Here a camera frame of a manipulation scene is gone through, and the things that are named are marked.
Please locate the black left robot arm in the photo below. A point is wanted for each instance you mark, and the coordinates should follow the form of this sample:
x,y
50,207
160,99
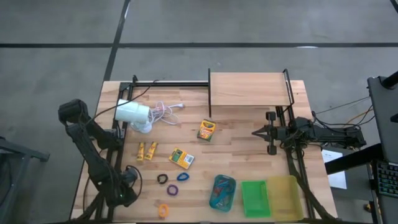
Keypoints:
x,y
90,155

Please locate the white desk lamp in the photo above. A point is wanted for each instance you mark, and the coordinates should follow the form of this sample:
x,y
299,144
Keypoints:
x,y
127,110

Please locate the yellow plastic bin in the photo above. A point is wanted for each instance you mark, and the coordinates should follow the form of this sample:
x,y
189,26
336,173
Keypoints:
x,y
284,197

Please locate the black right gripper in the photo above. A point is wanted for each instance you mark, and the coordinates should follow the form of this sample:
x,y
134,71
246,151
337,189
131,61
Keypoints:
x,y
272,133

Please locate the yellow green packet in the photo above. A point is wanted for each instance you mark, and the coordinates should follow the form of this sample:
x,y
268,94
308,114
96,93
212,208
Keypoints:
x,y
182,158

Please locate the white paper sheet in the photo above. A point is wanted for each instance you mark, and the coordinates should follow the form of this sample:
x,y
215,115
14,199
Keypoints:
x,y
337,180

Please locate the large crayon box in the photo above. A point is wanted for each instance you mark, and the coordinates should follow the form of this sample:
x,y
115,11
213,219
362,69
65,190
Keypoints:
x,y
206,130

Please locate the teal plastic basket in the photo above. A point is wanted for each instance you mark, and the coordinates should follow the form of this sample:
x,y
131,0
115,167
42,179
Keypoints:
x,y
217,208

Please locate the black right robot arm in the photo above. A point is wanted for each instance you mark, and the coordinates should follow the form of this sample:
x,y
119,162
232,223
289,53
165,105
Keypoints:
x,y
326,135

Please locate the black keyboard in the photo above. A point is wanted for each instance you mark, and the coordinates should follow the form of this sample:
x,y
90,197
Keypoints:
x,y
388,179

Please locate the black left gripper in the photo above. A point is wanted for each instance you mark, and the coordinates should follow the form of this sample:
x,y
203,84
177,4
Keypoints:
x,y
121,196

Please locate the wooden shelf riser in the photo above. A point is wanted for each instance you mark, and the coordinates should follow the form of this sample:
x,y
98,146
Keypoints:
x,y
248,88

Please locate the green plastic basket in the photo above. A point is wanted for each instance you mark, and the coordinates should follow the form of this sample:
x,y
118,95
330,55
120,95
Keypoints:
x,y
255,199

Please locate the black aluminium frame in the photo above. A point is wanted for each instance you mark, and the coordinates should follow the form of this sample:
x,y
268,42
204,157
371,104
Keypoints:
x,y
292,161
171,84

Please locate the grey metal stand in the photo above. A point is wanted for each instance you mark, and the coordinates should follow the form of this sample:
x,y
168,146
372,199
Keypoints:
x,y
18,152

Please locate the grey desk top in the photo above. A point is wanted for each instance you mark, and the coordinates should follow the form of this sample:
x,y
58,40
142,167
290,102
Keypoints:
x,y
384,118

